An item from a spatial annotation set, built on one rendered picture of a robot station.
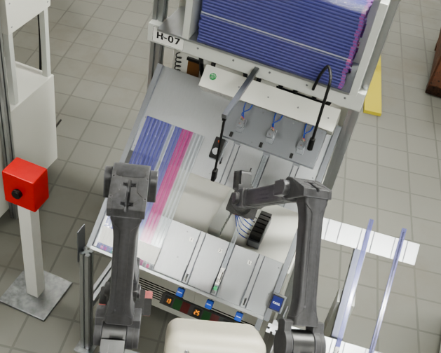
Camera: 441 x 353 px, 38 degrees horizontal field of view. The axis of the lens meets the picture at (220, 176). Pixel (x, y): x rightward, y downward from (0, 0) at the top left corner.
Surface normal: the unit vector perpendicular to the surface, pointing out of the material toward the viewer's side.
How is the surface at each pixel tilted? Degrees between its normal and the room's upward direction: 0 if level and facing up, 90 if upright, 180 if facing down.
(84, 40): 0
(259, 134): 44
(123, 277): 81
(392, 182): 0
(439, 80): 90
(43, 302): 0
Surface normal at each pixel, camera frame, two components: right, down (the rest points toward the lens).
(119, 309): 0.01, 0.55
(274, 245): 0.14, -0.73
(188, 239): -0.16, -0.11
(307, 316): 0.30, -0.11
